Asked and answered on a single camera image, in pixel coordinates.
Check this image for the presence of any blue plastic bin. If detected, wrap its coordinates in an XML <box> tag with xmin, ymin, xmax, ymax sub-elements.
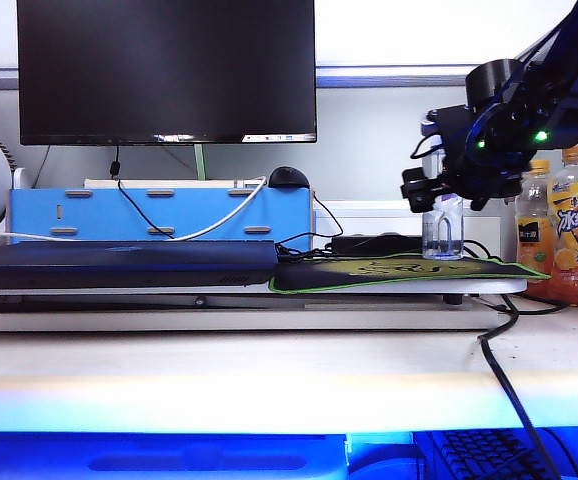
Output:
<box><xmin>0</xmin><ymin>432</ymin><xmax>350</xmax><ymax>480</ymax></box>

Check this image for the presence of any black monitor cable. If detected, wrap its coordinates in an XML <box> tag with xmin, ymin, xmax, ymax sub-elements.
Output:
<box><xmin>110</xmin><ymin>144</ymin><xmax>173</xmax><ymax>239</ymax></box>

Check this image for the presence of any white desk riser stand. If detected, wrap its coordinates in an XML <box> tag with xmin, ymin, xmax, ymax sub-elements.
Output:
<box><xmin>0</xmin><ymin>274</ymin><xmax>529</xmax><ymax>334</ymax></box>

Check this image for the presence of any small orange juice bottle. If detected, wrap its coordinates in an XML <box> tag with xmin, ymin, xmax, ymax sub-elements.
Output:
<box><xmin>513</xmin><ymin>158</ymin><xmax>555</xmax><ymax>297</ymax></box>

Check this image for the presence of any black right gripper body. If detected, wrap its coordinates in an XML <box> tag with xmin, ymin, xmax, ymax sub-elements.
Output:
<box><xmin>428</xmin><ymin>102</ymin><xmax>526</xmax><ymax>202</ymax></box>

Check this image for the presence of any blue wooden desk organizer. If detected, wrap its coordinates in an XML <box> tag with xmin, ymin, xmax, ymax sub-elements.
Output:
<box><xmin>7</xmin><ymin>187</ymin><xmax>315</xmax><ymax>251</ymax></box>

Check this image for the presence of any black closed laptop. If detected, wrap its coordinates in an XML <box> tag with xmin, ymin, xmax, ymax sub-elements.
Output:
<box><xmin>0</xmin><ymin>239</ymin><xmax>280</xmax><ymax>291</ymax></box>

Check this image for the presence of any black computer monitor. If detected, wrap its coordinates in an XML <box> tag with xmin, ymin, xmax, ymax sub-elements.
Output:
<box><xmin>16</xmin><ymin>0</ymin><xmax>319</xmax><ymax>181</ymax></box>

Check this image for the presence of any black keyboard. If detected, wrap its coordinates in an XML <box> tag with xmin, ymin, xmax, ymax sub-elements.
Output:
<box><xmin>413</xmin><ymin>428</ymin><xmax>565</xmax><ymax>480</ymax></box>

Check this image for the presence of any black computer mouse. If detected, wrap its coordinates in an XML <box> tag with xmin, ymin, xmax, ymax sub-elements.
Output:
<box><xmin>267</xmin><ymin>166</ymin><xmax>312</xmax><ymax>190</ymax></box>

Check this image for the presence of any thick black cable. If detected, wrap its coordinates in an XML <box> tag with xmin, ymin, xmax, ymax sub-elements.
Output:
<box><xmin>477</xmin><ymin>293</ymin><xmax>566</xmax><ymax>480</ymax></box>

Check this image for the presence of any white cable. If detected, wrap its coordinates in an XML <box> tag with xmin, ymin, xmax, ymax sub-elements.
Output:
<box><xmin>0</xmin><ymin>174</ymin><xmax>269</xmax><ymax>242</ymax></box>

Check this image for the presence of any large orange tea bottle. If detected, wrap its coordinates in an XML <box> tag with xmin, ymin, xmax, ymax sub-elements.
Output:
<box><xmin>546</xmin><ymin>144</ymin><xmax>578</xmax><ymax>307</ymax></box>

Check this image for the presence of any black green-edged mouse pad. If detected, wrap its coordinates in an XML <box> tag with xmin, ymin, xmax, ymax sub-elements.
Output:
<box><xmin>267</xmin><ymin>252</ymin><xmax>553</xmax><ymax>295</ymax></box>

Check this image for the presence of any clear mineral water bottle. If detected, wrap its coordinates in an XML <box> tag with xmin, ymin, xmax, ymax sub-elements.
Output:
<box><xmin>421</xmin><ymin>192</ymin><xmax>465</xmax><ymax>262</ymax></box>

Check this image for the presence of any black power adapter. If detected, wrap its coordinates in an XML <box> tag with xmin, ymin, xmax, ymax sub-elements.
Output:
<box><xmin>329</xmin><ymin>233</ymin><xmax>425</xmax><ymax>257</ymax></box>

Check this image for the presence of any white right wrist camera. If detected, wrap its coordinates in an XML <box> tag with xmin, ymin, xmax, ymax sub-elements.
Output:
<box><xmin>420</xmin><ymin>112</ymin><xmax>446</xmax><ymax>175</ymax></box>

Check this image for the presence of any thin black mouse cable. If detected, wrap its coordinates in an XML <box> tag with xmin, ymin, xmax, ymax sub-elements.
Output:
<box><xmin>274</xmin><ymin>192</ymin><xmax>345</xmax><ymax>264</ymax></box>

